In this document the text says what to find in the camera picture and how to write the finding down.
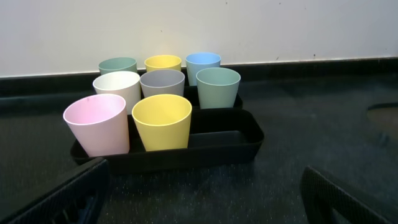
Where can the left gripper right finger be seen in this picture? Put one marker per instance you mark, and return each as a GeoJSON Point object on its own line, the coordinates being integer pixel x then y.
{"type": "Point", "coordinates": [326, 199]}

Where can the white cup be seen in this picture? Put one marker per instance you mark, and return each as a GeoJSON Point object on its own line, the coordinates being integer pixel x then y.
{"type": "Point", "coordinates": [118, 84]}

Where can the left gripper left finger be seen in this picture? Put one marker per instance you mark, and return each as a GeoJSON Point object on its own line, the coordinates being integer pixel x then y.
{"type": "Point", "coordinates": [68, 196]}

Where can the black tray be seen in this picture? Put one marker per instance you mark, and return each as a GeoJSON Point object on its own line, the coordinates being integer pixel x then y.
{"type": "Point", "coordinates": [217, 149]}

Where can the blue cup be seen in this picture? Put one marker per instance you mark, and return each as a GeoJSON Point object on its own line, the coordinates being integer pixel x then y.
{"type": "Point", "coordinates": [202, 60]}

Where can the pink cup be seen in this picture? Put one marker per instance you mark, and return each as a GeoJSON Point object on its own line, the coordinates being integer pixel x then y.
{"type": "Point", "coordinates": [99, 130]}

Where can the yellow cup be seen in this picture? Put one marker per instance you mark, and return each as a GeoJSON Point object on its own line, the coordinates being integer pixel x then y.
{"type": "Point", "coordinates": [163, 63]}
{"type": "Point", "coordinates": [163, 130]}

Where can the green cup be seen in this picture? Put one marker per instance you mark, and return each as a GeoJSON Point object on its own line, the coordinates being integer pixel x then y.
{"type": "Point", "coordinates": [117, 64]}
{"type": "Point", "coordinates": [217, 90]}

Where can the grey cup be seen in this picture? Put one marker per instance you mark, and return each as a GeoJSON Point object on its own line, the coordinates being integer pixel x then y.
{"type": "Point", "coordinates": [161, 84]}

